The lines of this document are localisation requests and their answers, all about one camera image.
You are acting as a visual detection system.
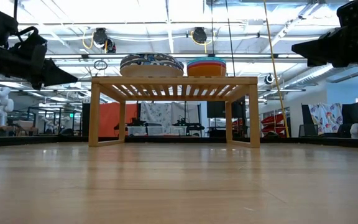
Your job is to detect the wooden slatted shelf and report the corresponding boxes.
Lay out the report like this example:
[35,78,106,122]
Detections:
[88,76,260,149]

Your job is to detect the black ceiling cable reel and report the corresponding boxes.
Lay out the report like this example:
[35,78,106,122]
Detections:
[92,27,109,47]
[192,26,208,44]

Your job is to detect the grey patterned cloth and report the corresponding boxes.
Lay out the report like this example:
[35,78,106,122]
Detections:
[139,101,172,127]

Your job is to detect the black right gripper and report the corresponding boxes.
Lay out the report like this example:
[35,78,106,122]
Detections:
[291,22,358,68]

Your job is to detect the teal plastic bowl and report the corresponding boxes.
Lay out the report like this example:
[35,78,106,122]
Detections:
[187,57,227,63]

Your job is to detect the blue patterned paper bowl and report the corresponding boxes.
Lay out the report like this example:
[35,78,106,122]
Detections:
[119,64,185,78]
[119,59,185,69]
[121,55,181,65]
[132,52,173,59]

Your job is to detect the orange partition panel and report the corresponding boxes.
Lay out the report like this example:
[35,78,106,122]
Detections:
[98,102,138,138]

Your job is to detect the black aluminium table frame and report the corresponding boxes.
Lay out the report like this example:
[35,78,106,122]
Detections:
[0,136,358,149]

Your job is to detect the black hanging cable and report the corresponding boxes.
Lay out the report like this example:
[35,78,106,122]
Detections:
[224,0,236,77]

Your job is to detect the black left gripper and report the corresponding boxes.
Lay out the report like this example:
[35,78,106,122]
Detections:
[0,30,79,90]

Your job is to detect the red storage bins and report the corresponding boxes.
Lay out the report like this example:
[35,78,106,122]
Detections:
[260,113,287,135]

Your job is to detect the black cable loop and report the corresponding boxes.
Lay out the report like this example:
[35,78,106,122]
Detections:
[93,59,108,71]

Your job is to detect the black screen panel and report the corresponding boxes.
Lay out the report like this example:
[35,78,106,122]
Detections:
[206,100,247,119]

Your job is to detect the yellow plastic bowl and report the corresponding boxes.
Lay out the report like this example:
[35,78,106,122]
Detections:
[187,67,226,78]

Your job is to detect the floral cloth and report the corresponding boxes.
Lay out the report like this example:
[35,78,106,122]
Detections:
[308,103,344,135]

